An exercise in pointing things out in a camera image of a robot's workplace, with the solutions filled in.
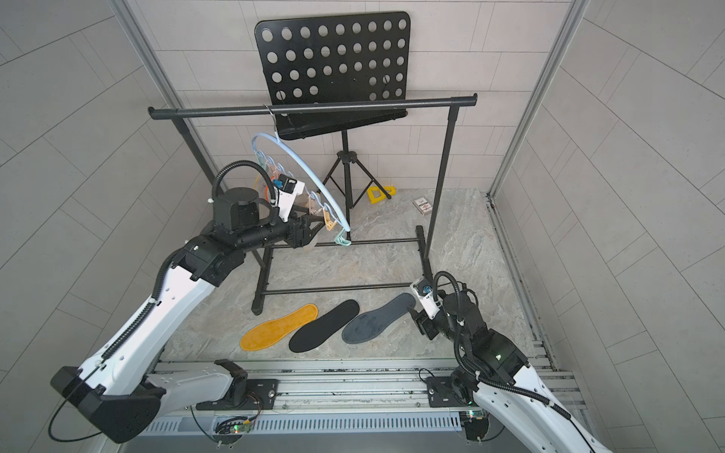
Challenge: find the right circuit board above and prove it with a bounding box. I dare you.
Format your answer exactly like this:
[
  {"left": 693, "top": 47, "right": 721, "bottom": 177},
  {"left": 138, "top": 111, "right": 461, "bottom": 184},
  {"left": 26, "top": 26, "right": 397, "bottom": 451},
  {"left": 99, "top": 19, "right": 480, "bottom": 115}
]
[{"left": 459, "top": 411, "right": 490, "bottom": 443}]

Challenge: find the light blue clip hanger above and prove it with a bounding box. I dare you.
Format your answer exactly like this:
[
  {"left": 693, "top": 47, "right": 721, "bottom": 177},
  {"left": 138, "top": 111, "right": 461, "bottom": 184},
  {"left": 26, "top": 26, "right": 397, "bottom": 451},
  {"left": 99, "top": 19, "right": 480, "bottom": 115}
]
[{"left": 251, "top": 120, "right": 351, "bottom": 234}]

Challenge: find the grey dark-edged insole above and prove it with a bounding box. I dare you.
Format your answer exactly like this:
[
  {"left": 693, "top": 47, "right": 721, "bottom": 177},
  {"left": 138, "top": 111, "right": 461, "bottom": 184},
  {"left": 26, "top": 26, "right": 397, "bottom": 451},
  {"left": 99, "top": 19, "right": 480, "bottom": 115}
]
[{"left": 342, "top": 293, "right": 416, "bottom": 345}]

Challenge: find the circuit board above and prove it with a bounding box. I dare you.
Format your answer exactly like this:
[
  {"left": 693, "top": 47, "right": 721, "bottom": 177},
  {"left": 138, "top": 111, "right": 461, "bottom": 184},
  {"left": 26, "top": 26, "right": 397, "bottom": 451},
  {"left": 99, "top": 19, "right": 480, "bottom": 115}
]
[
  {"left": 214, "top": 416, "right": 256, "bottom": 445},
  {"left": 459, "top": 411, "right": 490, "bottom": 443}
]

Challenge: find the black clothes rack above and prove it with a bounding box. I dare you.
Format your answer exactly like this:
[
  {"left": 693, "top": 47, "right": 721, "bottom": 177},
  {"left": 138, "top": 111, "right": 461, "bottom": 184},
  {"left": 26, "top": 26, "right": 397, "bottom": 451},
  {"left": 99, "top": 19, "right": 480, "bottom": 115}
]
[{"left": 147, "top": 94, "right": 478, "bottom": 315}]

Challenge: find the left circuit board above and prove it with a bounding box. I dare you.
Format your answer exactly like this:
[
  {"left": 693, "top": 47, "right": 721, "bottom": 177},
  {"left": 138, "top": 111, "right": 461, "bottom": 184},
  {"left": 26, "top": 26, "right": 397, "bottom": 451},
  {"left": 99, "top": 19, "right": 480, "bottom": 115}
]
[{"left": 214, "top": 416, "right": 256, "bottom": 445}]

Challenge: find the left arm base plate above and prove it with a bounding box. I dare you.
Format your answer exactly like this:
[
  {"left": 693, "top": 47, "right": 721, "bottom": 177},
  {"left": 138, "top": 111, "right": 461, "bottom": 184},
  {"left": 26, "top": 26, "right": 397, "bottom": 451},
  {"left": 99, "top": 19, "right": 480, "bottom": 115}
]
[{"left": 194, "top": 379, "right": 279, "bottom": 411}]

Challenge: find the black music stand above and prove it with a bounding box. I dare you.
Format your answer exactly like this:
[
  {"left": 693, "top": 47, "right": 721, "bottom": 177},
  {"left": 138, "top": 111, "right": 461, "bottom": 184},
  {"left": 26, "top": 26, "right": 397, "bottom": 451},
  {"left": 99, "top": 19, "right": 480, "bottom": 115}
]
[{"left": 254, "top": 11, "right": 412, "bottom": 217}]

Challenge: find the yellow clothes peg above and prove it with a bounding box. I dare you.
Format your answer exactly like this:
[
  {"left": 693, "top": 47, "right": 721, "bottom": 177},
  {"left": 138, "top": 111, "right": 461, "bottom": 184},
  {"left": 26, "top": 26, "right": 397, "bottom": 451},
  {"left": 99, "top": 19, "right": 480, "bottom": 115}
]
[{"left": 323, "top": 210, "right": 337, "bottom": 231}]

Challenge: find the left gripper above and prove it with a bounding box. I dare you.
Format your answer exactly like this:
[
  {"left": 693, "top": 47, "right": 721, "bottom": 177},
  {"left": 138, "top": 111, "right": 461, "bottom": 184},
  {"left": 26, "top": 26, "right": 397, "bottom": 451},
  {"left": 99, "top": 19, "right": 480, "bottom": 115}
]
[{"left": 235, "top": 204, "right": 329, "bottom": 254}]

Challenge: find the yellow insole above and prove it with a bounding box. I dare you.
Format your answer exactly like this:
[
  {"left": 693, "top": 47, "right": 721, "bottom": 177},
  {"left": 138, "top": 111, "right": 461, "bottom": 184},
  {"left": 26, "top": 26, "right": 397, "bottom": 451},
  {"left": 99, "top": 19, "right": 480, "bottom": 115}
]
[{"left": 239, "top": 304, "right": 318, "bottom": 352}]

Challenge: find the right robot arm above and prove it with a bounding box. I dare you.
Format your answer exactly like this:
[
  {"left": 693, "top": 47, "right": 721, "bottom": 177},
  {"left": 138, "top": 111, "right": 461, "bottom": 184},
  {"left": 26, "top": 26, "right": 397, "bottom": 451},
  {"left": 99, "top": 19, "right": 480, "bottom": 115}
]
[{"left": 410, "top": 271, "right": 609, "bottom": 452}]

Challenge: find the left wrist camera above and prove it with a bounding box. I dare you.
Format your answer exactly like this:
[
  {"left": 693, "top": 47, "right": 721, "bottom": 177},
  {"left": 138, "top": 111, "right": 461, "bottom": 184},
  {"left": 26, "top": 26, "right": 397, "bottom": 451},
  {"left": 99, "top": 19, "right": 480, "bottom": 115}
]
[{"left": 273, "top": 174, "right": 305, "bottom": 222}]

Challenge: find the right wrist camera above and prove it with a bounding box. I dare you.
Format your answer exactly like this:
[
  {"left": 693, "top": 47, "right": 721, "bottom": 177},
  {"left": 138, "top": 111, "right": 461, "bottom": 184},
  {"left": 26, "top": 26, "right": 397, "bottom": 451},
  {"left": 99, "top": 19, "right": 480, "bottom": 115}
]
[{"left": 410, "top": 277, "right": 440, "bottom": 320}]

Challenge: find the green clothes peg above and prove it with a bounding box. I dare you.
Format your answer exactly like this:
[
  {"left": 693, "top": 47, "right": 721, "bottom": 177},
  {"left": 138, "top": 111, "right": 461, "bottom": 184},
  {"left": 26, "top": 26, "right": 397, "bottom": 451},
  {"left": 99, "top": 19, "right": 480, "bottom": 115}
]
[{"left": 334, "top": 230, "right": 351, "bottom": 247}]

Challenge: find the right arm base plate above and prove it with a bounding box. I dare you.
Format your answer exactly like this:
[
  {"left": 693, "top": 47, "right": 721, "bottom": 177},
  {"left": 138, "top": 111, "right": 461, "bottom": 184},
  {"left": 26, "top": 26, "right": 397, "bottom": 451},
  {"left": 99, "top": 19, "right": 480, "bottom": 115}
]
[{"left": 424, "top": 376, "right": 476, "bottom": 408}]

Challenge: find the white black insole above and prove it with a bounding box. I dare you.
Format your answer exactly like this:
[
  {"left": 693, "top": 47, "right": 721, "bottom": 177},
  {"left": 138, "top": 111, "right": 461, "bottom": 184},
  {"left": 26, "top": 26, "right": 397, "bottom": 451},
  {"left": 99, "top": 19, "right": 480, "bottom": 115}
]
[{"left": 289, "top": 299, "right": 360, "bottom": 353}]

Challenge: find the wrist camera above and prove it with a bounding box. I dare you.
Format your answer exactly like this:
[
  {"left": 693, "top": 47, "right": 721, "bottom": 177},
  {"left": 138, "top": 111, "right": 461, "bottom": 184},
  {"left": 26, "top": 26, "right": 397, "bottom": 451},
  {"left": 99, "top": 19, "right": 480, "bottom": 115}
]
[
  {"left": 410, "top": 277, "right": 440, "bottom": 320},
  {"left": 273, "top": 174, "right": 305, "bottom": 222}
]

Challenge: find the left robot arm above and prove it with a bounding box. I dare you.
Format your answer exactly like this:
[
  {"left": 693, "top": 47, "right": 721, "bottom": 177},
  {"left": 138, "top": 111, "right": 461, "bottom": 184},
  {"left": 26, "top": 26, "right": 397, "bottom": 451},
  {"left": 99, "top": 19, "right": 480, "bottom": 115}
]
[{"left": 51, "top": 160, "right": 316, "bottom": 444}]

